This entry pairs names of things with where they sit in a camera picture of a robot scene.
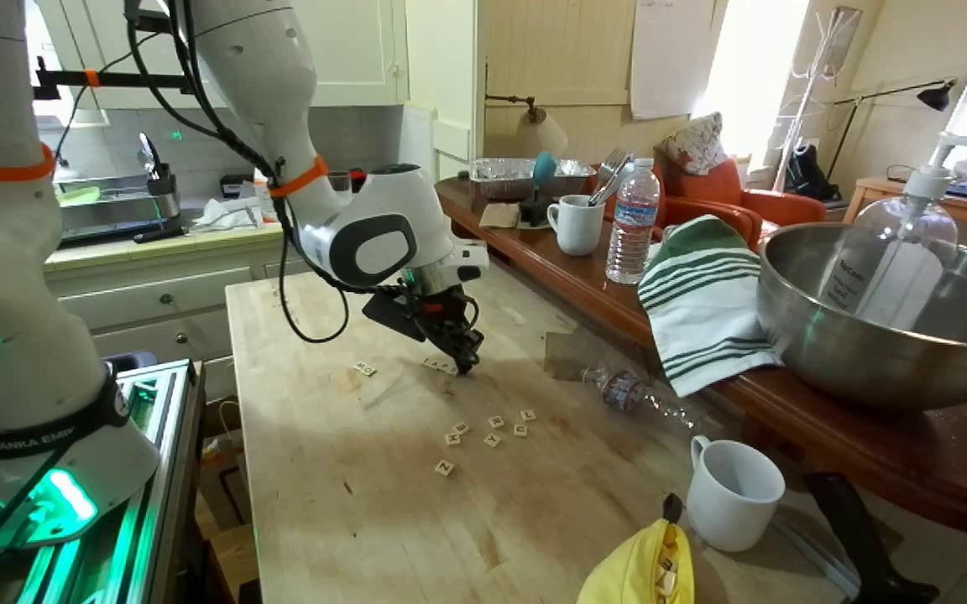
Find crushed clear plastic bottle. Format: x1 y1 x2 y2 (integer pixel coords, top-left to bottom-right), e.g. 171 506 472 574
544 334 696 431

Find green striped dish towel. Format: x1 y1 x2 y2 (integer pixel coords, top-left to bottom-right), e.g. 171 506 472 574
638 216 780 395

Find white letter tile P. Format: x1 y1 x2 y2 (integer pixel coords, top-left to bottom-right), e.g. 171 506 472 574
349 359 379 381

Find orange armchair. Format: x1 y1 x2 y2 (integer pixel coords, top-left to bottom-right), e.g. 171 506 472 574
659 159 826 250

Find white mug with spoons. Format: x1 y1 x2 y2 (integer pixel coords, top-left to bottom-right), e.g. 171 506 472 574
546 194 605 256

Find steel mixing bowl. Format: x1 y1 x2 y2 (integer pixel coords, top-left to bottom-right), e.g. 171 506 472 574
758 223 967 410

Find dark wooden side table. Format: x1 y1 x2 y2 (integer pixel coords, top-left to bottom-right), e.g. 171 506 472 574
437 179 967 535

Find clear plastic water bottle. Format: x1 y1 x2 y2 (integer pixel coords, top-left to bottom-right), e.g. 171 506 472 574
605 159 660 284

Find white letter tile A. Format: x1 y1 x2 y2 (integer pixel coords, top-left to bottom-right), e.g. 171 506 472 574
423 357 451 374

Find black desk lamp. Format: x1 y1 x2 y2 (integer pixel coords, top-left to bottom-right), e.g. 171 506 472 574
829 79 960 189

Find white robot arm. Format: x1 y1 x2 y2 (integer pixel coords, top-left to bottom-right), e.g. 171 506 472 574
0 0 480 546

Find white mug near banana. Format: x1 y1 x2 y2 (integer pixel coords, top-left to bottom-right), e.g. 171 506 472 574
688 438 785 554

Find yellow banana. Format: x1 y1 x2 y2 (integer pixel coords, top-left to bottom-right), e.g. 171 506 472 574
578 492 699 604

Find soap pump bottle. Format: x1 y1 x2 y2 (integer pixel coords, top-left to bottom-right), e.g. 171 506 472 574
814 132 967 330

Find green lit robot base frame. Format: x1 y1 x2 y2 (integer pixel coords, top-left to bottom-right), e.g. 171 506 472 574
0 359 200 604

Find white letter tile L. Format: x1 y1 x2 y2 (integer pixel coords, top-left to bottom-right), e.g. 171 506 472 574
434 460 456 481

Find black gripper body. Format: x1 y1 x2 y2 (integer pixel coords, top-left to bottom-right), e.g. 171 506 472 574
361 284 478 350

